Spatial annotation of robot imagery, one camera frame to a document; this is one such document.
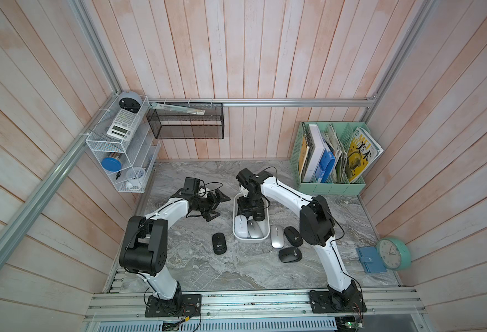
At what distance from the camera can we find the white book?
926 mm

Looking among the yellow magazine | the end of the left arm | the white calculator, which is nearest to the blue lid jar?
the white calculator

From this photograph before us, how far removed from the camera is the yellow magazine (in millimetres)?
940

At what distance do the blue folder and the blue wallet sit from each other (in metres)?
0.35

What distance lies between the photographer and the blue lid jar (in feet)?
2.55

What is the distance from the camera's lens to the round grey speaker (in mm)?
814

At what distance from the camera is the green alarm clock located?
761 mm

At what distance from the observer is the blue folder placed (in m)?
0.94

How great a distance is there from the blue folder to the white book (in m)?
0.01

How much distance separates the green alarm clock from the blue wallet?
0.05 ft
